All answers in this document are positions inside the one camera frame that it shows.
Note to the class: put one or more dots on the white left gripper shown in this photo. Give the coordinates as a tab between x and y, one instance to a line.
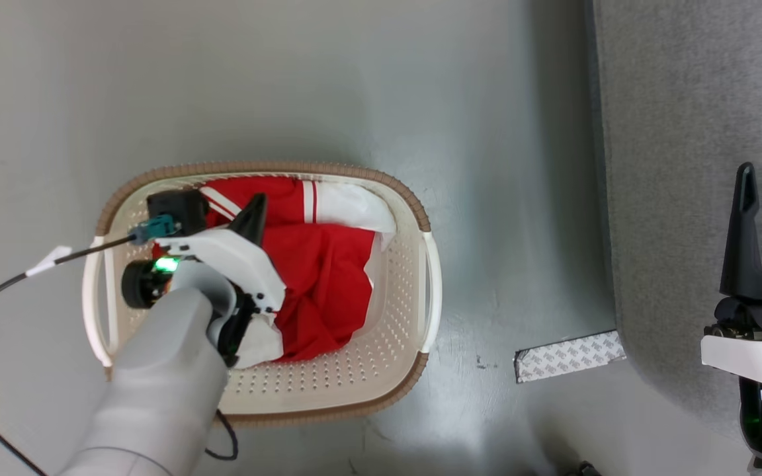
242	264

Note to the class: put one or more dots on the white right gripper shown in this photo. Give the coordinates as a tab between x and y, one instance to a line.
761	347

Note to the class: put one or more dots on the red and white jersey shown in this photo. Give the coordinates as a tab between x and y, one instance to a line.
321	277

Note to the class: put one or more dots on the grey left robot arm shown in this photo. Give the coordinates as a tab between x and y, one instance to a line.
156	390

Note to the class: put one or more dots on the grey fabric sofa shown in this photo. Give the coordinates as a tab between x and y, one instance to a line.
672	165

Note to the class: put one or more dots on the cream perforated laundry basket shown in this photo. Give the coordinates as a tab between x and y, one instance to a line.
328	390

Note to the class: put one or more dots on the grey printed tape strip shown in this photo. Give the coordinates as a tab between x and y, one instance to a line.
569	356

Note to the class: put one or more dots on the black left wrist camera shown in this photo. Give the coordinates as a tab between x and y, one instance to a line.
179	208

